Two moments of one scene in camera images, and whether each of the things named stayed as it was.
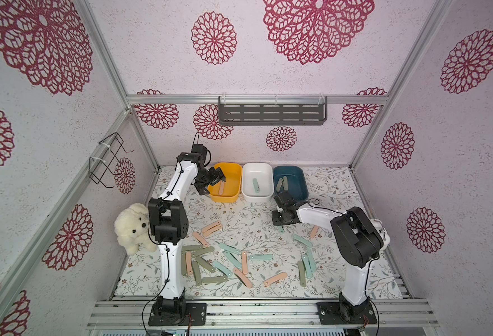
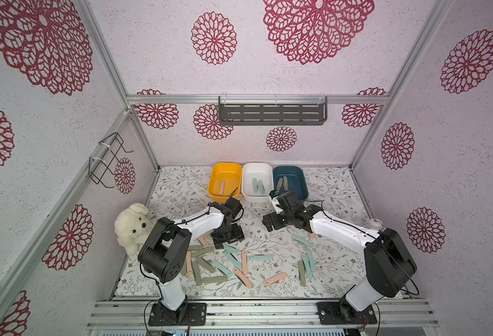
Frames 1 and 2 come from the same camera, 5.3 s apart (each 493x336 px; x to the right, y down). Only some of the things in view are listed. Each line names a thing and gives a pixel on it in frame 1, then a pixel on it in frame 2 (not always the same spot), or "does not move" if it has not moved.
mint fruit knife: x=302 y=240 does not move
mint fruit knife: x=255 y=185 does not move
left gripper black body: x=206 y=178 to x=231 y=235
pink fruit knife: x=245 y=262 does not move
